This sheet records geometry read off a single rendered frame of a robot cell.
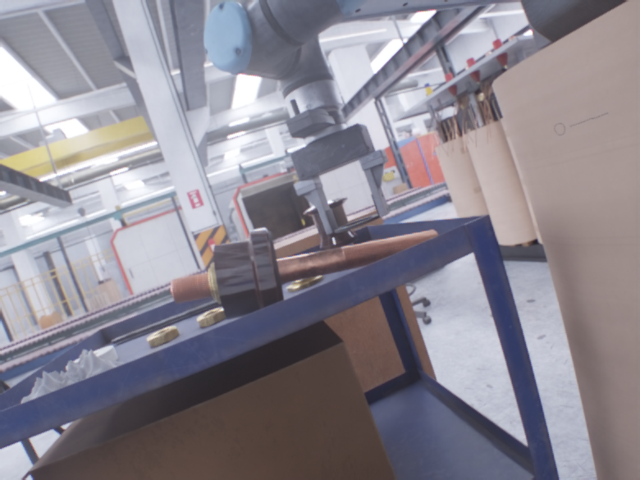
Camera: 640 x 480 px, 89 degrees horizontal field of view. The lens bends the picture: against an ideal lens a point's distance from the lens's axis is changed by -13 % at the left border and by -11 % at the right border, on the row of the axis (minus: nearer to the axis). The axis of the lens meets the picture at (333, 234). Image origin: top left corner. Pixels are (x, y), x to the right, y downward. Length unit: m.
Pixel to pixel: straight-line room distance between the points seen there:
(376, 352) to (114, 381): 0.85
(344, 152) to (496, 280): 0.30
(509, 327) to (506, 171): 2.53
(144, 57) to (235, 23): 10.98
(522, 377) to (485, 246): 0.18
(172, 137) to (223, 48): 10.04
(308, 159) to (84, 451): 0.50
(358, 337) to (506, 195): 2.12
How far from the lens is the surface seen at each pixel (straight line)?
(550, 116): 0.54
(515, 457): 0.70
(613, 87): 0.49
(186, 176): 10.28
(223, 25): 0.54
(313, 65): 0.62
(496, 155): 2.97
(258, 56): 0.53
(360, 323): 1.10
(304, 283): 0.57
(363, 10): 0.89
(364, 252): 0.45
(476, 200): 3.30
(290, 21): 0.49
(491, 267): 0.46
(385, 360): 1.17
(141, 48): 11.63
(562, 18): 0.57
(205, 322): 0.58
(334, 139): 0.60
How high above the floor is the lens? 0.98
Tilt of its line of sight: 5 degrees down
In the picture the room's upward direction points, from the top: 20 degrees counter-clockwise
